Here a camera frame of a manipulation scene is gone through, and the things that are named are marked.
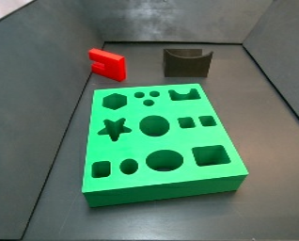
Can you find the red double-square block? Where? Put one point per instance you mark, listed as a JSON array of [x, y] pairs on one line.
[[108, 64]]

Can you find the green shape-sorting board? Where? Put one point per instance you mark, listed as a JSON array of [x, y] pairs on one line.
[[157, 146]]

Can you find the black curved holder stand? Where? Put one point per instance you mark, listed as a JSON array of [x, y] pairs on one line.
[[185, 62]]

